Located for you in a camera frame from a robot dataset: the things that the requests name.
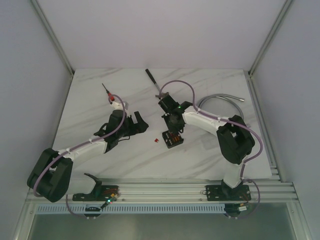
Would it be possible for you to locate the black fuse box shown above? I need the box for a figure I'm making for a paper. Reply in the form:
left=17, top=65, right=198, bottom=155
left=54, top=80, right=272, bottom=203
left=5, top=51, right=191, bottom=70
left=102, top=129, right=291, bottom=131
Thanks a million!
left=162, top=130, right=184, bottom=149

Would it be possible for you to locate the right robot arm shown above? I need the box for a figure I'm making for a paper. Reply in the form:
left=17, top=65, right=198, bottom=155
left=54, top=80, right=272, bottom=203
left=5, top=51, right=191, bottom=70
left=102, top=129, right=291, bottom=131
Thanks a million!
left=158, top=95, right=255, bottom=200

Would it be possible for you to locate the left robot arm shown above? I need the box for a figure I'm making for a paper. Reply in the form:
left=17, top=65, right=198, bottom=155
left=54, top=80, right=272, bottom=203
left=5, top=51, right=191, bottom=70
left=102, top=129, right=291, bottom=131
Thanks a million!
left=27, top=109, right=149, bottom=203

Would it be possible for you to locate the red handled screwdriver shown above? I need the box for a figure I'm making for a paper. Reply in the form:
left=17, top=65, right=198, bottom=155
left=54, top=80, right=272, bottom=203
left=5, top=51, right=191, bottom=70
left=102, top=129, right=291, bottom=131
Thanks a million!
left=102, top=83, right=115, bottom=103

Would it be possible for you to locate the black handled claw hammer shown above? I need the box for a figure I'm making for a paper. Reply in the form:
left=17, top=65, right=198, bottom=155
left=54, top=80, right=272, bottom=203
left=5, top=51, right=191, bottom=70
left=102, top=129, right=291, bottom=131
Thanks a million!
left=145, top=69, right=169, bottom=99

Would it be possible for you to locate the grey flexible metal hose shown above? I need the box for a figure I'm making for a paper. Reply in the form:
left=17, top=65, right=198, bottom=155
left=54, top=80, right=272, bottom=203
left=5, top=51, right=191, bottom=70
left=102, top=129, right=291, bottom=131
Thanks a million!
left=198, top=93, right=251, bottom=128

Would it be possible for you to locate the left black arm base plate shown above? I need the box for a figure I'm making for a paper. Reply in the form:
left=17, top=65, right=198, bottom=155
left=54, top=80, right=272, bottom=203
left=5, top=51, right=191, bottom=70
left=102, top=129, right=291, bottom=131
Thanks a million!
left=72, top=185, right=119, bottom=202

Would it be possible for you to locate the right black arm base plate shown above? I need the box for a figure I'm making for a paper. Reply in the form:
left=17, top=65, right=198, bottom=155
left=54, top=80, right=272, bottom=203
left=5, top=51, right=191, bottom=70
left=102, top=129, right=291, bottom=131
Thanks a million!
left=205, top=184, right=252, bottom=202

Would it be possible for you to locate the aluminium mounting rail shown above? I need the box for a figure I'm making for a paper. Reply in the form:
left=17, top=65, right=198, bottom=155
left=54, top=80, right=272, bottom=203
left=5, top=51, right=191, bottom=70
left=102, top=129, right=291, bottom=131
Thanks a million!
left=24, top=177, right=299, bottom=202

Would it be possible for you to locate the slotted grey cable duct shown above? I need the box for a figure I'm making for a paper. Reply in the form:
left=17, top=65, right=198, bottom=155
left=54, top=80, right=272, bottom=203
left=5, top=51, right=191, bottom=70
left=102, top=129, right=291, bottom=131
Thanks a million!
left=34, top=203, right=288, bottom=215

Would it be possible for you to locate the left aluminium frame post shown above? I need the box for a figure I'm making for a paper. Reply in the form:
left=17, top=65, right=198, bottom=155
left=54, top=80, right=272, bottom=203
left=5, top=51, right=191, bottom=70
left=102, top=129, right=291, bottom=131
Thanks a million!
left=29, top=0, right=75, bottom=77

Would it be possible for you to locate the aluminium frame post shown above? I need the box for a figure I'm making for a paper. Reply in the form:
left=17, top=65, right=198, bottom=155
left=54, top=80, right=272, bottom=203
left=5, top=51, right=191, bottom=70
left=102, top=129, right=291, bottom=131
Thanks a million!
left=248, top=0, right=295, bottom=78
left=29, top=0, right=75, bottom=77

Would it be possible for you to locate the right aluminium frame post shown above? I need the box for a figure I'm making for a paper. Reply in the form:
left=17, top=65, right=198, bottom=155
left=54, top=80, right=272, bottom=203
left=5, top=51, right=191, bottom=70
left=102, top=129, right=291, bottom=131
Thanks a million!
left=248, top=0, right=295, bottom=78

